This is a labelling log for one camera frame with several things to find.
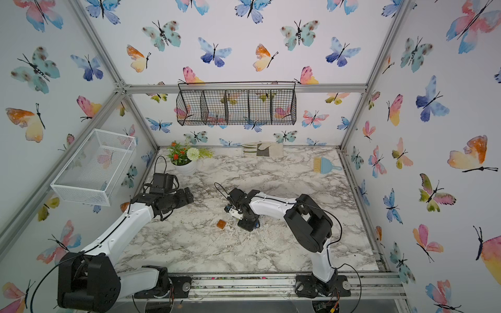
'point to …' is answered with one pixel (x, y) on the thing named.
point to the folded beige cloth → (263, 149)
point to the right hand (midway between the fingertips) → (250, 220)
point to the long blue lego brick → (257, 224)
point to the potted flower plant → (184, 159)
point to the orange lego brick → (221, 223)
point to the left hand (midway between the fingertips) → (187, 196)
